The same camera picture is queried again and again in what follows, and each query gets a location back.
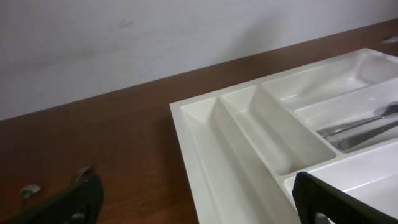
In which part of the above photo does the white plastic cutlery tray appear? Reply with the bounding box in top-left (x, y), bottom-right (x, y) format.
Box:
top-left (170, 49), bottom-right (397, 223)

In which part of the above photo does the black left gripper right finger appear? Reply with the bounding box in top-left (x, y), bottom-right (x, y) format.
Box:
top-left (292, 172), bottom-right (397, 224)

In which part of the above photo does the small teaspoon far left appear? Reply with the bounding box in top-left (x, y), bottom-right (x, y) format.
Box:
top-left (19, 184), bottom-right (41, 213)

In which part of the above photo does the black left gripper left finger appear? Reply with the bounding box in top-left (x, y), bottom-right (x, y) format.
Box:
top-left (2, 175), bottom-right (104, 224)

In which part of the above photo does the small teaspoon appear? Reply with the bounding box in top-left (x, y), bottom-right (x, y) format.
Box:
top-left (19, 184), bottom-right (41, 213)
top-left (72, 166), bottom-right (93, 185)

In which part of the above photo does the metal fork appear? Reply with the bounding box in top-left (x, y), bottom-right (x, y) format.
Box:
top-left (337, 121), bottom-right (397, 151)
top-left (317, 102), bottom-right (397, 138)

